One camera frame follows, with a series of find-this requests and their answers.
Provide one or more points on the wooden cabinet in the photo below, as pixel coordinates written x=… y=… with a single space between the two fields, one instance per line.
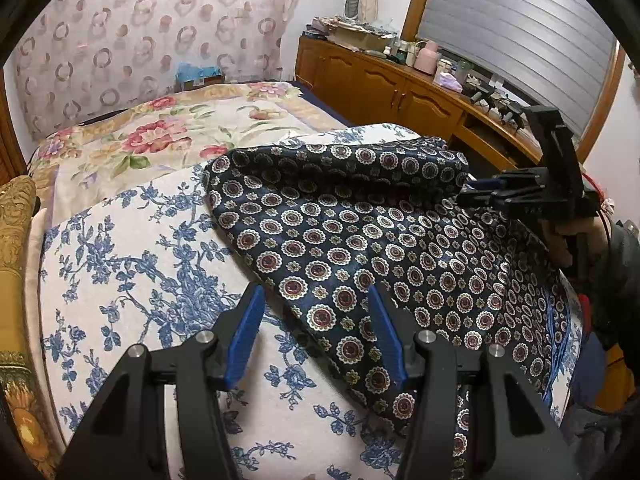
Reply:
x=380 y=80

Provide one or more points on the pink cloth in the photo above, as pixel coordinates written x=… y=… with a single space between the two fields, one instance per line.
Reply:
x=447 y=81

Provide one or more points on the black small stand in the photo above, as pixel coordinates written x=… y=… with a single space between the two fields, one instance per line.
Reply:
x=480 y=94
x=509 y=112

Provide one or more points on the pink thermos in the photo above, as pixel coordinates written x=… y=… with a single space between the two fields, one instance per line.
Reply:
x=429 y=57

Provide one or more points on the golden patterned cloth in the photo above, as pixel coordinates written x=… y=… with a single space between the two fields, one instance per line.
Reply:
x=20 y=260

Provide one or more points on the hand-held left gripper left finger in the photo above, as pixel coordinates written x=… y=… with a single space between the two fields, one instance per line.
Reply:
x=245 y=340

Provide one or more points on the person's right hand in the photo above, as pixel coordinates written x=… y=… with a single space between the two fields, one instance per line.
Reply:
x=595 y=240

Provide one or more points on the pink floral blanket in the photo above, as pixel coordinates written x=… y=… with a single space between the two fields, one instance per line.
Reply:
x=175 y=125

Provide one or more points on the navy patterned satin top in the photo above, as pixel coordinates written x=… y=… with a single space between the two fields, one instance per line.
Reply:
x=400 y=240

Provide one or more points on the blue floral bed sheet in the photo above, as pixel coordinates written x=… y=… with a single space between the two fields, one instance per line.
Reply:
x=150 y=270

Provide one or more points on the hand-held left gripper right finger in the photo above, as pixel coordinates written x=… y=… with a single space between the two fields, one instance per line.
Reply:
x=387 y=335

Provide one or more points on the small fan heater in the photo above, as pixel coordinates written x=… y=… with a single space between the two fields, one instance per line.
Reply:
x=351 y=9

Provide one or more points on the grey window blind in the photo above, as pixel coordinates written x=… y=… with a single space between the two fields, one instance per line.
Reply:
x=510 y=20

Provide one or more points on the wooden window frame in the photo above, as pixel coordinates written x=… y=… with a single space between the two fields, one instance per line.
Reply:
x=420 y=0

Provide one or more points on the person's right forearm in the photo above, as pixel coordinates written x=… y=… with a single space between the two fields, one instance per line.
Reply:
x=622 y=275

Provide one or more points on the person's dark clothing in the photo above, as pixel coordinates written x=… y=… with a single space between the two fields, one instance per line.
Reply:
x=600 y=430

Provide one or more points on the cardboard box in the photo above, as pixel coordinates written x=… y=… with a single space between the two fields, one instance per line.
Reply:
x=360 y=37

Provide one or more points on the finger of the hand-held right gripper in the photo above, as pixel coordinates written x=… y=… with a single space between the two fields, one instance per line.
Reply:
x=505 y=180
x=500 y=200

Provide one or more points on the blue box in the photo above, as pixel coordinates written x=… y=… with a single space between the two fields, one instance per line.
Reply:
x=197 y=77

